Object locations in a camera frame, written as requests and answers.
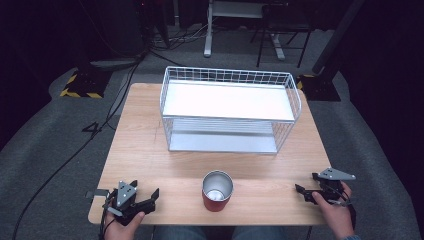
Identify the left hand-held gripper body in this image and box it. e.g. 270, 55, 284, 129
106, 180, 157, 227

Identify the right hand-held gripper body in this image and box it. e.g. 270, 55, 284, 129
311, 167, 356, 205

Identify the red cup with metal inside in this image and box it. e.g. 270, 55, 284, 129
201, 170, 235, 213

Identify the white wire shelf rack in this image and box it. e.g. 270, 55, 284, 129
159, 65, 303, 156

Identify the person's right hand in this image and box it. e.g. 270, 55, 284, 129
311, 181, 356, 240

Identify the person's left hand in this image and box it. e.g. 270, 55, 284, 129
103, 211, 146, 240

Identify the person's left leg in jeans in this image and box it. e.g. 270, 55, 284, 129
153, 225, 208, 240

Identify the person's leg in jeans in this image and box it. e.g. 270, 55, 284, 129
153, 225, 208, 240
232, 225, 288, 240

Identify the person's right leg in jeans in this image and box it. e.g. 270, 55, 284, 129
232, 225, 288, 240

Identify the black yellow striped stand base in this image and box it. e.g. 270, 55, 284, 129
59, 68, 113, 100
295, 73, 342, 102

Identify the black slanted stand pole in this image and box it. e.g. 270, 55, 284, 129
311, 0, 366, 76

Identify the small grey table edge bracket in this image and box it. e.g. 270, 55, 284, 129
85, 188, 110, 200

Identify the left hand-held gripper cable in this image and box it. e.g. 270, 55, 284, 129
98, 189, 118, 240

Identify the hand-held gripper cable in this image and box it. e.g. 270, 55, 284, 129
322, 182, 358, 232
98, 189, 118, 240

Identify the right hand-held gripper cable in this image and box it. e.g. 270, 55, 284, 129
322, 182, 358, 232

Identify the long black floor cable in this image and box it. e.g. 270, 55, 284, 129
11, 59, 143, 240

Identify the black metal chair frame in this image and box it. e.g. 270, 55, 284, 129
249, 2, 315, 70

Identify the bundle of floor cables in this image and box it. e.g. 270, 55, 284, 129
146, 16, 221, 68

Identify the white desk frame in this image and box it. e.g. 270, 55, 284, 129
203, 0, 287, 62

